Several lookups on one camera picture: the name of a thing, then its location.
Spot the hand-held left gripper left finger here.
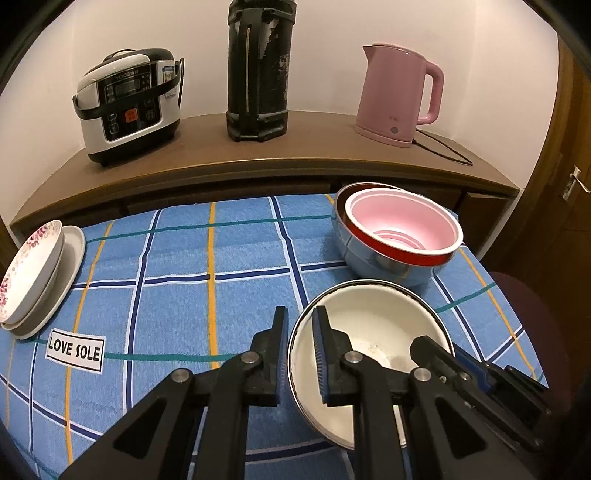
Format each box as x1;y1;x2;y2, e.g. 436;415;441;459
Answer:
58;305;290;480

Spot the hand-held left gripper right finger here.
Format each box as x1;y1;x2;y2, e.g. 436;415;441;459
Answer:
312;307;527;480

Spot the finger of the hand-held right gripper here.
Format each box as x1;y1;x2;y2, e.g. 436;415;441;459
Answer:
455;345;498;403
410;336;465;386

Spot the white enamel bowl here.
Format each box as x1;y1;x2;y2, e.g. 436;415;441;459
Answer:
287;279;455;450

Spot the stainless steel bowl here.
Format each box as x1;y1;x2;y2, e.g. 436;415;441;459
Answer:
333;182;462;289

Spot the pink red plastic bowl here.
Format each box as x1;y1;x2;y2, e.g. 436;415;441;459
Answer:
344;187;464;268

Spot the white plate red flower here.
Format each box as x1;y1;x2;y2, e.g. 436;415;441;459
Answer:
2;231;66;330

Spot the floral white bowl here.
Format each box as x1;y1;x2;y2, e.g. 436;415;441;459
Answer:
0;220;64;324

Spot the blue plaid blanket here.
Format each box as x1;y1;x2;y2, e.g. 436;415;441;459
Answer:
0;193;550;480

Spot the brown wooden door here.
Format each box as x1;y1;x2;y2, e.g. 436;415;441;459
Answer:
522;37;591;278

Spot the brown wooden cabinet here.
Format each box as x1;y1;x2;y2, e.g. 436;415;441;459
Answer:
9;111;522;232

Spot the white printed label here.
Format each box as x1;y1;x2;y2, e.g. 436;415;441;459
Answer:
45;329;106;372

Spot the plain white flat plate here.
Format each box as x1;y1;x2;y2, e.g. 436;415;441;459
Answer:
8;225;86;341

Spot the pink electric kettle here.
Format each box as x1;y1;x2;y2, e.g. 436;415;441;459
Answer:
355;43;445;148

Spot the white black rice cooker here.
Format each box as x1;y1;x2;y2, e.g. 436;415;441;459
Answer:
72;47;185;168

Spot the black thermos flask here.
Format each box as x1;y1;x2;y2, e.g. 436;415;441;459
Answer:
225;0;295;143

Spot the black kettle cable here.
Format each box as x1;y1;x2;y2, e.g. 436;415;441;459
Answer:
413;128;474;166

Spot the metal door handle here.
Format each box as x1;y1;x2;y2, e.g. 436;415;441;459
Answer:
564;165;591;200

